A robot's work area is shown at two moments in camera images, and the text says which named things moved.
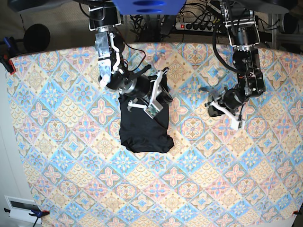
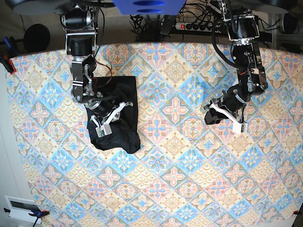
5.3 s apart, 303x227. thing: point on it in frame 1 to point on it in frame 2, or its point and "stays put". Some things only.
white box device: [20, 208] stays put
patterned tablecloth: [78, 173] stays put
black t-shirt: [138, 132] to [125, 135]
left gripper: [142, 86] to [102, 108]
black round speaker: [36, 38] stays put
